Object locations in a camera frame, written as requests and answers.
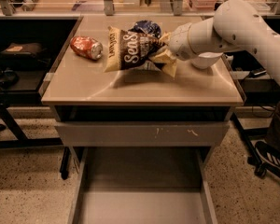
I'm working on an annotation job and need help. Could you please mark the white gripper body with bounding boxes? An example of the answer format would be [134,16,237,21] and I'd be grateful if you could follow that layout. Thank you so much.
[168,23,193,61]

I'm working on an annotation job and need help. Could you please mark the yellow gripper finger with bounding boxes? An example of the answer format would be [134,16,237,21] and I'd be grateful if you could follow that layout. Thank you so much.
[148,49,177,77]
[160,32,171,45]

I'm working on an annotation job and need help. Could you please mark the brown sea salt chip bag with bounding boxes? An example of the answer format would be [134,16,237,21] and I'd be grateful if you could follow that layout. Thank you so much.
[105,26,165,72]

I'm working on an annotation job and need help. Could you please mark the crumpled blue chip bag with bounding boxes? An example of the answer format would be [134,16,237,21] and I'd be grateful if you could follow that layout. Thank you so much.
[131,20,161,38]

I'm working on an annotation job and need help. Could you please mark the grey drawer cabinet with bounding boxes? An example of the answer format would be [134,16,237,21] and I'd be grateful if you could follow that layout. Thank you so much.
[40,15,245,182]

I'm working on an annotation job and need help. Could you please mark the open grey middle drawer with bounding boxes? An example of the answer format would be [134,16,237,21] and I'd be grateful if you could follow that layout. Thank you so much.
[67,147,218,224]

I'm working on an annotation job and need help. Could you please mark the white ceramic bowl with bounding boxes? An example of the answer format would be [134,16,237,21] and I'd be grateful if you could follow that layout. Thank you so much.
[191,52,222,69]

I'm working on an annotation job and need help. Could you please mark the crushed red soda can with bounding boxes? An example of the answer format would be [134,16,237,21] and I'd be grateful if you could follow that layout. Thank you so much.
[70,36,103,61]

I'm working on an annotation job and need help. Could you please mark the black power adapter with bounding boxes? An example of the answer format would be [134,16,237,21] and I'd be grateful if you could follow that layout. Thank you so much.
[248,67,267,77]

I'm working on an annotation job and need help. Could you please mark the black sneaker with white stripes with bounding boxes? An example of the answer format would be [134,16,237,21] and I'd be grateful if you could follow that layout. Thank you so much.
[255,141,280,170]

